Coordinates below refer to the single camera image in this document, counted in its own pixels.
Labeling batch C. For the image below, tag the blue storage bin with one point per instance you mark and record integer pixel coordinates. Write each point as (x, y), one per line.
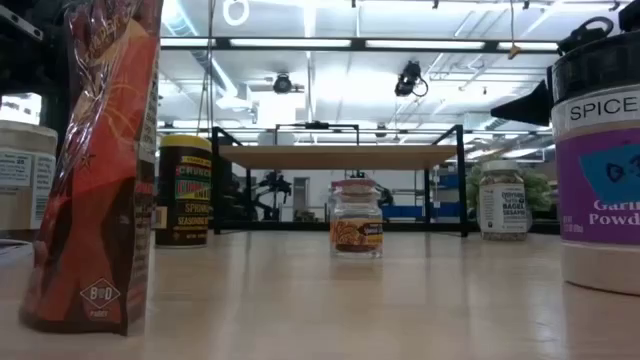
(400, 211)

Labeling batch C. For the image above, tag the purple-label garlic powder jar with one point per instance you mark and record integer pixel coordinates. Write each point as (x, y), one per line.
(600, 175)

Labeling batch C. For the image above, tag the black overhead camera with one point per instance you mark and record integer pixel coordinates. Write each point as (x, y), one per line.
(407, 80)

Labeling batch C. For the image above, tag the small glass spice jar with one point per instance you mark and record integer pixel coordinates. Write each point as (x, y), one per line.
(356, 225)

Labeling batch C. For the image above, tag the yellow-lid seasoning can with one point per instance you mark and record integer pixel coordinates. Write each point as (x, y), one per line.
(185, 190)

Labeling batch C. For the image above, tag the black ceiling-mounted device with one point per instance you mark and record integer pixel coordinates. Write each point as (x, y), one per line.
(282, 84)

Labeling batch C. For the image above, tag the white-lid bagel seasoning jar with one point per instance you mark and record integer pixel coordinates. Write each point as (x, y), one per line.
(502, 200)

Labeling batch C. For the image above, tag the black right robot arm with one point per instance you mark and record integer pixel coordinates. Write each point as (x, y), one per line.
(585, 35)

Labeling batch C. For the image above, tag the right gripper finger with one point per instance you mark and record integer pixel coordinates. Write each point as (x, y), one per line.
(525, 107)

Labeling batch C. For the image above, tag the beige-lid cylinder container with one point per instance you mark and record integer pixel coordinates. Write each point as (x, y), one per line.
(25, 170)

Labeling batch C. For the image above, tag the wooden shelf riser black legs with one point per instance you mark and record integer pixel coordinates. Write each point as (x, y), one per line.
(340, 156)

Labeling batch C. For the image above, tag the black background robot arm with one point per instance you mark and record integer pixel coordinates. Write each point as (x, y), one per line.
(272, 187)

